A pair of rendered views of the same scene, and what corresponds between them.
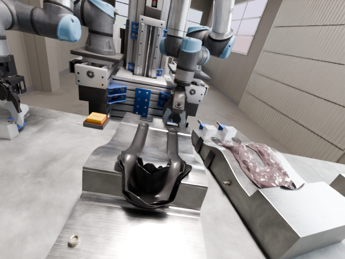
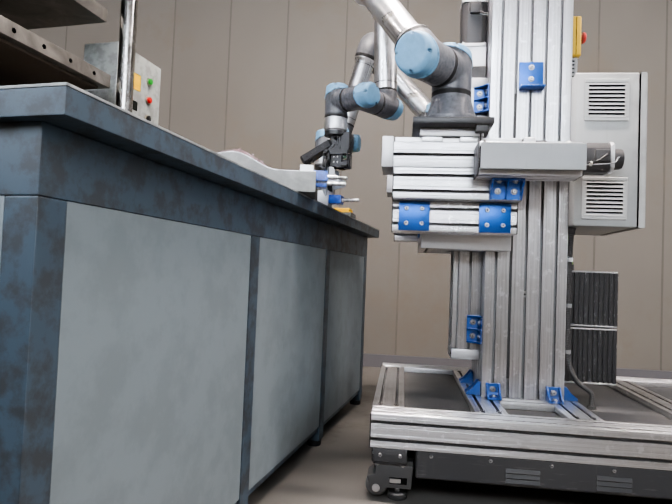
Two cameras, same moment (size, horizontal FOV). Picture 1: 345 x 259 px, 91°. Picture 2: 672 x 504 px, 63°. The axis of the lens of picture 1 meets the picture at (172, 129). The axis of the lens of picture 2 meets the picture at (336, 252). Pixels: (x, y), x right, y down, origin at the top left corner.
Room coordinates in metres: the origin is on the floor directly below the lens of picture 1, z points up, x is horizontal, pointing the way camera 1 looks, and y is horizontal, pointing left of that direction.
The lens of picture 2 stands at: (1.35, -1.63, 0.59)
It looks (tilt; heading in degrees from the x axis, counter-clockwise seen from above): 2 degrees up; 111
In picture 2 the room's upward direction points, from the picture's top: 2 degrees clockwise
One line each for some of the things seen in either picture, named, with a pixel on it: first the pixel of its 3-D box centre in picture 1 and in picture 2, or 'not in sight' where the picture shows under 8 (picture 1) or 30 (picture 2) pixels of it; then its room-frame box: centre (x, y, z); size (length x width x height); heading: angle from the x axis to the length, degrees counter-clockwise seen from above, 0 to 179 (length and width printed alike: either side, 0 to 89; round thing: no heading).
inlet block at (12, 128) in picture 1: (15, 122); not in sight; (0.46, 0.53, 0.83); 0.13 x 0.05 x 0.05; 11
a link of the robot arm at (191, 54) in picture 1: (189, 54); (337, 102); (0.70, 0.01, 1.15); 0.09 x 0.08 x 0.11; 157
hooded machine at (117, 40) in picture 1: (111, 43); not in sight; (6.01, 2.64, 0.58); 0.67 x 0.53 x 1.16; 14
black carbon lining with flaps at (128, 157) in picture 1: (157, 146); not in sight; (0.39, 0.03, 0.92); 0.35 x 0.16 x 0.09; 6
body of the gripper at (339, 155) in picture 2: (179, 94); (336, 150); (0.70, 0.01, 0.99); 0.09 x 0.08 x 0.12; 7
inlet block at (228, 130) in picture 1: (223, 128); (323, 177); (0.77, -0.24, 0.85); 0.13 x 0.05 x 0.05; 23
